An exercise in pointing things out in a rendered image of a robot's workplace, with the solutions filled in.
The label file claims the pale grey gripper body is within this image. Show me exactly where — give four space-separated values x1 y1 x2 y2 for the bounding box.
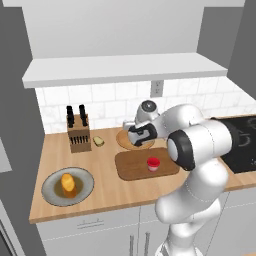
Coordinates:
122 119 138 132

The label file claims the round wooden board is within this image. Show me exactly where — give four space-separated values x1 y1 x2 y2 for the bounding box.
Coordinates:
115 128 156 151

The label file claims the rectangular wooden cutting board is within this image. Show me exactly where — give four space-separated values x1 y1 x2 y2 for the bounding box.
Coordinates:
114 146 181 182

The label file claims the grey tall cabinet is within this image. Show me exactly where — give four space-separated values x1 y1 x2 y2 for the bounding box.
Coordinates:
0 0 47 256

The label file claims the small tan pastry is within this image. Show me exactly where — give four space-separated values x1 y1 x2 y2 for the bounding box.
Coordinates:
92 135 106 147

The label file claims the wooden knife block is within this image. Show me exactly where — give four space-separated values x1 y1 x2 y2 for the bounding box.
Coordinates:
66 114 93 154

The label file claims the grey round plate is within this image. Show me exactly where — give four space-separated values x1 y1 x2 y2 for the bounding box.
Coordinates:
40 166 96 208

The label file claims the orange bread loaf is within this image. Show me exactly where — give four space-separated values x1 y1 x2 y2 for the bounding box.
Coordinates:
60 172 78 199

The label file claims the black hob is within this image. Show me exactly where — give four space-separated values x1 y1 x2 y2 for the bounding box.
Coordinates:
210 114 256 175

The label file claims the white cupboard door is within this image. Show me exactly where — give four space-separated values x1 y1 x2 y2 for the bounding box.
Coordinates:
41 229 140 256
138 226 172 256

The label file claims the white drawer front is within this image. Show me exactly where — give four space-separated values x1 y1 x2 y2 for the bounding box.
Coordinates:
35 206 141 242

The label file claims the white cupboard front under hob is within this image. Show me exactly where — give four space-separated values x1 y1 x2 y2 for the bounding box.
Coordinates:
196 187 256 256

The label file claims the grey wall outlet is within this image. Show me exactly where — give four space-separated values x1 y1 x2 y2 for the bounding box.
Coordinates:
150 79 165 99

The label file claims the black knife handle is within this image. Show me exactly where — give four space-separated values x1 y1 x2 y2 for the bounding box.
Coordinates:
78 103 89 128
65 105 75 129

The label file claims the white wall shelf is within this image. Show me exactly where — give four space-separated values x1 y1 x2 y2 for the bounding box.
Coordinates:
21 52 229 90

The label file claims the grey drawer handle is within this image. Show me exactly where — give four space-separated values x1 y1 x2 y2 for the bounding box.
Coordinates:
76 218 106 230

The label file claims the grey cupboard door handle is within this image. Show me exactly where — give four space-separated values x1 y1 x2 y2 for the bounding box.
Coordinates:
129 234 136 256
143 231 151 256

